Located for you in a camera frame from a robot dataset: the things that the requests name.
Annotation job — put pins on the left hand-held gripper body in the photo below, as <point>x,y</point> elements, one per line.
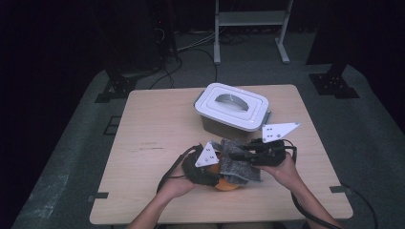
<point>205,159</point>

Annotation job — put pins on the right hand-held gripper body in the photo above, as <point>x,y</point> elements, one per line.
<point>270,156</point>

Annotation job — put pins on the grey fluffy towel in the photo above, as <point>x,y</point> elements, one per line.
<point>237,170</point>

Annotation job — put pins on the translucent grey storage box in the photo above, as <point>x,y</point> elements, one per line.
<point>223,129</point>

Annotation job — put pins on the orange plush toy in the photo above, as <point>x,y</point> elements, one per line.
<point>227,187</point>

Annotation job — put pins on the white box lid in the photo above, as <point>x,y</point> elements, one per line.
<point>207,108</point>

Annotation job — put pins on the person's right hand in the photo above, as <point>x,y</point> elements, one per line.
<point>286,175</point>

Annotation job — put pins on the person's left hand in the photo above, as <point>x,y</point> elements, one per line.
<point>175,187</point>

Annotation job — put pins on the black stand base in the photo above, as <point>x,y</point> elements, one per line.
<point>332,84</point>
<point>119,87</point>

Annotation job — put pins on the black floor tape rectangle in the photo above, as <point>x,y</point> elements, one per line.
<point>112,125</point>

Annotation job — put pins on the white metal stand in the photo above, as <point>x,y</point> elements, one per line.
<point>251,17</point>

